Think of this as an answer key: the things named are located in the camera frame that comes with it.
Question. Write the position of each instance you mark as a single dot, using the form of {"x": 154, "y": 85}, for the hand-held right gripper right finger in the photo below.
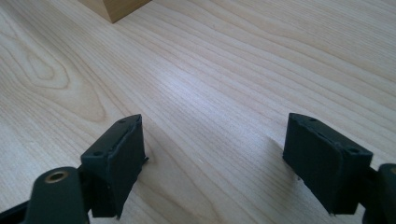
{"x": 323, "y": 161}

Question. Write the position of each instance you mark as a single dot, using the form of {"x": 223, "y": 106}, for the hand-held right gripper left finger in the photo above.
{"x": 124, "y": 161}

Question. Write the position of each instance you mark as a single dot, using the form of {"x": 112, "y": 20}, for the wooden compartment box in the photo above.
{"x": 124, "y": 7}

